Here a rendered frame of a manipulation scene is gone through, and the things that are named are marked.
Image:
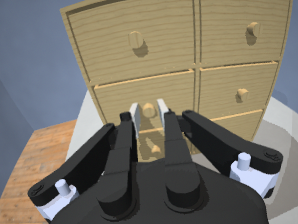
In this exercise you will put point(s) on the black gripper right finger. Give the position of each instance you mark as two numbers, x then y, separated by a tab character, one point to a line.
252	164

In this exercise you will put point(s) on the small tan chest of drawers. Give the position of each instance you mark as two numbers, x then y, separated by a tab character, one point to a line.
89	4

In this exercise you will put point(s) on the tan wooden drawer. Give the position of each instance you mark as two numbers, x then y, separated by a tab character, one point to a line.
243	124
176	90
227	32
161	31
150	144
220	88

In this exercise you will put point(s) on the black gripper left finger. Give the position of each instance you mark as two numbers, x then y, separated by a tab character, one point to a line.
86	166

